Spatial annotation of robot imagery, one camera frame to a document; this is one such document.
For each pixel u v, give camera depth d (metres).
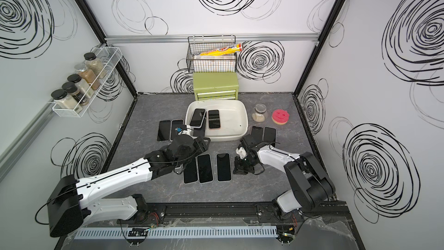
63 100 0.61
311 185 0.44
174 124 1.05
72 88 0.64
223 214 0.75
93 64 0.75
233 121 1.05
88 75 0.71
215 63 0.86
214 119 1.05
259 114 1.00
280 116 1.04
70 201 0.40
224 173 0.85
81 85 0.67
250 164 0.74
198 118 1.06
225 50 0.87
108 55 0.93
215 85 1.01
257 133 1.00
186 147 0.57
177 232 0.77
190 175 0.82
